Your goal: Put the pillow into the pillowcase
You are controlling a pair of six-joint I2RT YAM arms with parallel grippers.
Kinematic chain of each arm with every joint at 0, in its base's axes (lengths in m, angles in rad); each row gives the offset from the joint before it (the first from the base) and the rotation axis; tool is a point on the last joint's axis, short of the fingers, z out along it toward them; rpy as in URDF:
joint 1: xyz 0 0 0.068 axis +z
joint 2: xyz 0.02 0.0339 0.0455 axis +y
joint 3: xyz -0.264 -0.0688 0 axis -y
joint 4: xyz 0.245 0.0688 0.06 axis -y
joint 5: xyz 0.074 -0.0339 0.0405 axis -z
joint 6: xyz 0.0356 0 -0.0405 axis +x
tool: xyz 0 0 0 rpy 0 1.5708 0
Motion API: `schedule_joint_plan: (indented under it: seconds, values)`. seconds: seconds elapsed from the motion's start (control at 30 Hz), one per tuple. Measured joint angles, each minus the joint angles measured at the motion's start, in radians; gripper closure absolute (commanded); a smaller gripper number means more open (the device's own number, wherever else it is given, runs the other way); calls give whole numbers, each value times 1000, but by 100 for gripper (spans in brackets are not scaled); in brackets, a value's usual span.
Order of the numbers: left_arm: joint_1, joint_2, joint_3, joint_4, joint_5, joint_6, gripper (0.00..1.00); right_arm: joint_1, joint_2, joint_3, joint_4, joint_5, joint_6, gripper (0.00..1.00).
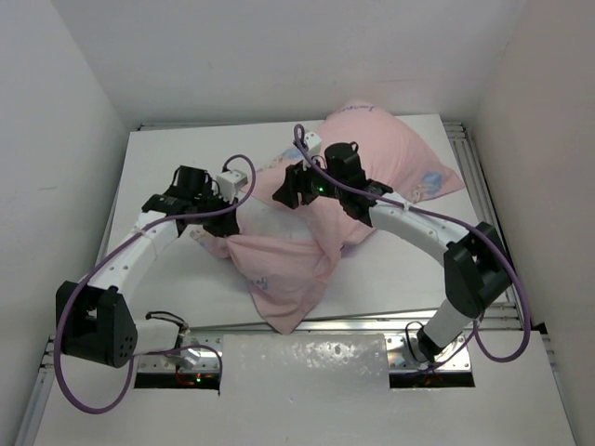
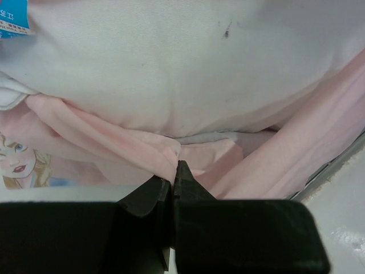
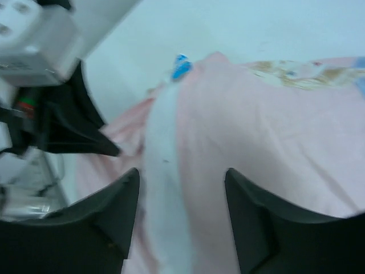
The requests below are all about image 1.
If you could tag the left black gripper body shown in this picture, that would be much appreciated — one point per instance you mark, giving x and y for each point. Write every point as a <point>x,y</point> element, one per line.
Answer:
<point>215,223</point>

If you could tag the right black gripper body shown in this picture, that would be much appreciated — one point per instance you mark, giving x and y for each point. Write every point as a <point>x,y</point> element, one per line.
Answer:
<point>311,186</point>

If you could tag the pink printed pillowcase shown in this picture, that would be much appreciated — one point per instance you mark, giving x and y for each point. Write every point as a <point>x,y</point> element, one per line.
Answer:
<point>287,279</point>

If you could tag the white pillow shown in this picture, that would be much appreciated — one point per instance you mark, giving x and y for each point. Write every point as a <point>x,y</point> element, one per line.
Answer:
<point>256,218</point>

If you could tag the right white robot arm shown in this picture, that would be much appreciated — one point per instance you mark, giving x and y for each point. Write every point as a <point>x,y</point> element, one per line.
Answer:
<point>476,272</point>

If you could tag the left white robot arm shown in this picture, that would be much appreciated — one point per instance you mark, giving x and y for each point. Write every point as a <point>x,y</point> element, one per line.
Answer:
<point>96,312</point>

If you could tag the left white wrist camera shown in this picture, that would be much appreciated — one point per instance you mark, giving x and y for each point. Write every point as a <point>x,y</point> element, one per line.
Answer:
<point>230,182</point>

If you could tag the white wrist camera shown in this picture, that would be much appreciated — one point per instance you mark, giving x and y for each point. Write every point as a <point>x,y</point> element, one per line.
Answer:
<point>230,182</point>
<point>309,145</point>

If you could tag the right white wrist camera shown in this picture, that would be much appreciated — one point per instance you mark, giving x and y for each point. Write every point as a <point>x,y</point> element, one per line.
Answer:
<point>309,145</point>

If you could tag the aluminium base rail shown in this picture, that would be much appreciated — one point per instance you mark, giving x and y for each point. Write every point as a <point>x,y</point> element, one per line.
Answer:
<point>202,349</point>

